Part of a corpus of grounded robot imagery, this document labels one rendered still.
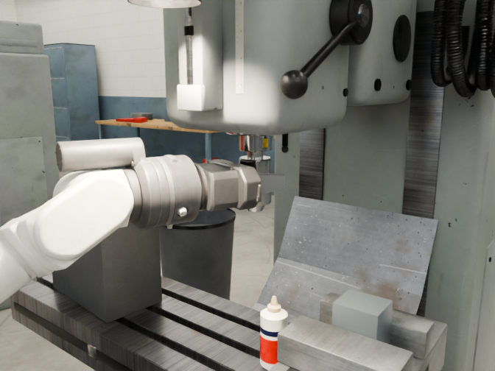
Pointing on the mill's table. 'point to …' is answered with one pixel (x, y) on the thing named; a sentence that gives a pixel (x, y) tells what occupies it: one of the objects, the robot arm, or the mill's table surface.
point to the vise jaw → (336, 350)
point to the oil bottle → (267, 337)
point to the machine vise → (401, 336)
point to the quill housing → (266, 69)
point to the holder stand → (116, 274)
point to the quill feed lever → (348, 34)
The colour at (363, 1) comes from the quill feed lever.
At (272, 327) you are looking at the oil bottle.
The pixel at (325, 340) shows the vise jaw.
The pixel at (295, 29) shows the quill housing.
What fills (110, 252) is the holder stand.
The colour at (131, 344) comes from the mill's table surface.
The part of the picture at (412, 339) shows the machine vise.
